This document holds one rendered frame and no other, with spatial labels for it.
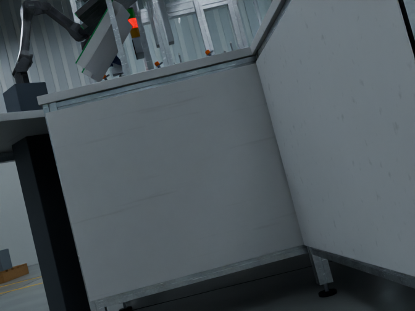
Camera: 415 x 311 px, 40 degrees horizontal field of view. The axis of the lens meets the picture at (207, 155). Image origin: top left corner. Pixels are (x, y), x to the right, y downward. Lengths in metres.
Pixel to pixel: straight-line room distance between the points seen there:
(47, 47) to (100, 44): 9.27
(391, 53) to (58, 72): 10.52
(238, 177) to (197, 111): 0.26
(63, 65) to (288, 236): 9.67
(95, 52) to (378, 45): 1.44
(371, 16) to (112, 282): 1.25
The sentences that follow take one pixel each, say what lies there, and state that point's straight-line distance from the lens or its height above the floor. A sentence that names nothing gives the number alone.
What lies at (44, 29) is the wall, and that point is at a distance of 11.63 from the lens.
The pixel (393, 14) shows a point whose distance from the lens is 0.93.
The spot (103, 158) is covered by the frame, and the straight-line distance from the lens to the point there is 1.91.
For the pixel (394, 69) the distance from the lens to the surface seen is 0.96.
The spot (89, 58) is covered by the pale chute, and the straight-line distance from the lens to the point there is 2.25.
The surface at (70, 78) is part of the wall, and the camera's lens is 11.26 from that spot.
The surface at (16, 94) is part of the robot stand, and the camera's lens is 2.54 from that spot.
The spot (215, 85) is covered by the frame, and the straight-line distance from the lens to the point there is 1.94.
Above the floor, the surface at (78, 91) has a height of 0.84.
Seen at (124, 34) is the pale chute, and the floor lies 1.15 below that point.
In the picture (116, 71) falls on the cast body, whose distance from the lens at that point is 2.70.
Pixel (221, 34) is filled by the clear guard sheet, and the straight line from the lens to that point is 4.17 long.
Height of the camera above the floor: 0.40
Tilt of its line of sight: 4 degrees up
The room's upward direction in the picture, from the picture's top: 14 degrees counter-clockwise
